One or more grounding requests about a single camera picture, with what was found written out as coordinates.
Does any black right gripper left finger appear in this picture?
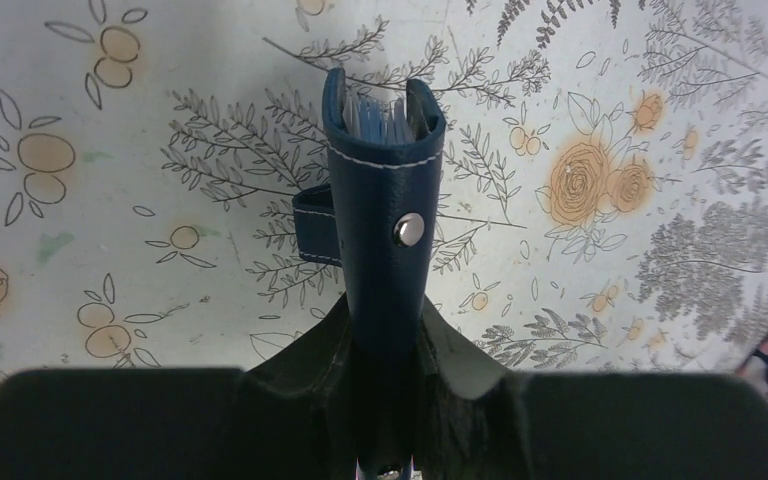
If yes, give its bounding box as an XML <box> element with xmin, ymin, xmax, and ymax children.
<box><xmin>0</xmin><ymin>300</ymin><xmax>356</xmax><ymax>479</ymax></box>

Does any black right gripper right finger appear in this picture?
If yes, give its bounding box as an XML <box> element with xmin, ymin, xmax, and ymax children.
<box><xmin>414</xmin><ymin>303</ymin><xmax>768</xmax><ymax>479</ymax></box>

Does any blue leather card holder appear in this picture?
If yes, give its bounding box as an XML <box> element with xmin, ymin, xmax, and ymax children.
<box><xmin>292</xmin><ymin>68</ymin><xmax>447</xmax><ymax>479</ymax></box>

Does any floral table mat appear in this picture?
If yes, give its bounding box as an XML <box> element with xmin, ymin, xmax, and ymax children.
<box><xmin>0</xmin><ymin>1</ymin><xmax>768</xmax><ymax>380</ymax></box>

